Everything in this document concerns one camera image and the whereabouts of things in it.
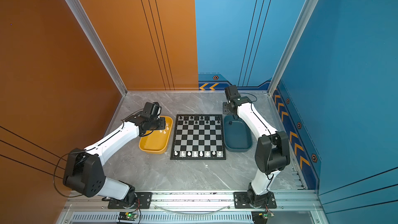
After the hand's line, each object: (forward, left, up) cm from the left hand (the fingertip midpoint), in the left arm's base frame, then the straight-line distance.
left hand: (163, 121), depth 89 cm
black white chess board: (-4, -20, -11) cm, 23 cm away
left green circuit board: (-44, +11, -14) cm, 47 cm away
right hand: (+7, -38, +3) cm, 38 cm away
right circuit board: (-43, -51, -14) cm, 68 cm away
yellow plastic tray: (-8, +4, -10) cm, 13 cm away
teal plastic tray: (-4, -44, -11) cm, 46 cm away
